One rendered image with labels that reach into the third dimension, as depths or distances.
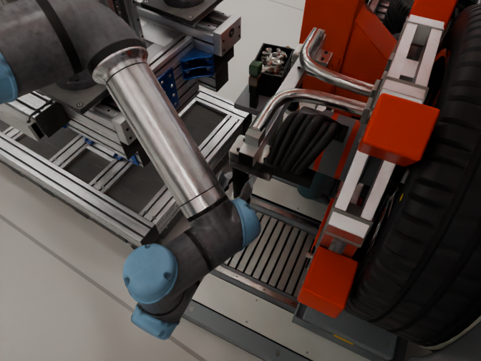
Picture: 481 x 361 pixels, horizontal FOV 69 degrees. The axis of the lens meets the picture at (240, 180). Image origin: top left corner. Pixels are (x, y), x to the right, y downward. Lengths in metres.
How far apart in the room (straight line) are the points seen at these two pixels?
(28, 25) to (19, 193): 1.54
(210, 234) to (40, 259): 1.35
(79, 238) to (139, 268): 1.28
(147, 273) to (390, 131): 0.37
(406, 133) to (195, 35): 1.01
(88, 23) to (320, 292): 0.54
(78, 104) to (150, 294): 0.66
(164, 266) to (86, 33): 0.35
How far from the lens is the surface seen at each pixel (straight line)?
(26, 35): 0.58
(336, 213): 0.59
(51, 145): 1.89
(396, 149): 0.49
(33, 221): 1.93
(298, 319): 1.36
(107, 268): 1.67
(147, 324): 0.61
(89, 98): 1.06
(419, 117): 0.50
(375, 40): 1.27
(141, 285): 0.50
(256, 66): 1.35
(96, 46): 0.58
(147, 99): 0.56
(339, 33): 1.24
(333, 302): 0.63
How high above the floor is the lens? 1.47
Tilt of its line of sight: 55 degrees down
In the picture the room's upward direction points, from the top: straight up
